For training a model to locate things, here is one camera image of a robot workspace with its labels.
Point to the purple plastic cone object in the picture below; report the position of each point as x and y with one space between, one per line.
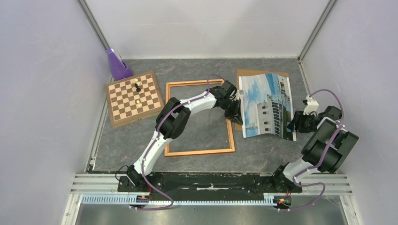
118 68

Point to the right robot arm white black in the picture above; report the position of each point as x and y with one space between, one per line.
325 151

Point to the wooden picture frame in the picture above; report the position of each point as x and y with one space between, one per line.
167 151

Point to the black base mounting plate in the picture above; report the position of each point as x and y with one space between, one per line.
218 186

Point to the black chess piece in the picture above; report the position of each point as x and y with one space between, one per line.
138 89

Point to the building and sky photo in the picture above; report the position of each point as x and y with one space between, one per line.
280 125

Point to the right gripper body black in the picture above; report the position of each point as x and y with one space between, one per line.
305 124

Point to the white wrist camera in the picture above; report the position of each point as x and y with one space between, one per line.
311 105
239 94

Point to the brown cardboard backing board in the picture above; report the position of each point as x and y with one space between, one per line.
248 72

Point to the aluminium rail frame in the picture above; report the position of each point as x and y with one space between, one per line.
105 185

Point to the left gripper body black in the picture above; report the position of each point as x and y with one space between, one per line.
228 107

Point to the wooden chessboard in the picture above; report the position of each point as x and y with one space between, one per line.
122 98

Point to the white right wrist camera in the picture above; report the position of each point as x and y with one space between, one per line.
311 105

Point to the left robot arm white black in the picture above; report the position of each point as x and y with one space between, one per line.
172 120

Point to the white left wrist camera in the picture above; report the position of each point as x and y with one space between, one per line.
239 94

